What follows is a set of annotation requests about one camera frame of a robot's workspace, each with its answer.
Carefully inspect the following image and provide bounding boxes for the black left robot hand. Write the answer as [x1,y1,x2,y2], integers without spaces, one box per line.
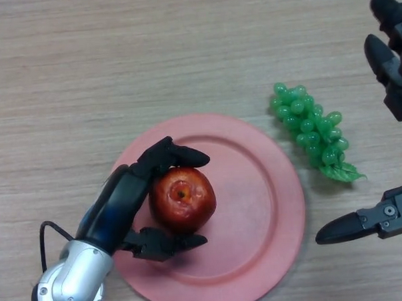
[71,134,216,266]

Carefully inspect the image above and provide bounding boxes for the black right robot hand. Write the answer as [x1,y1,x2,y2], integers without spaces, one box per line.
[305,0,402,246]

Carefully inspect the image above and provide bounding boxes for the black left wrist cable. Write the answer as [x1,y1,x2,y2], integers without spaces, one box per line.
[39,220,77,275]

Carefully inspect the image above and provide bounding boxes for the pink round plate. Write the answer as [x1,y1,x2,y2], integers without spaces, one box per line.
[105,108,310,301]

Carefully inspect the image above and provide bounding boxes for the green grape bunch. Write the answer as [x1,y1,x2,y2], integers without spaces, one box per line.
[268,78,369,186]

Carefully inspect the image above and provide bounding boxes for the red apple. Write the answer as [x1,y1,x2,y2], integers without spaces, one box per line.
[147,165,219,236]

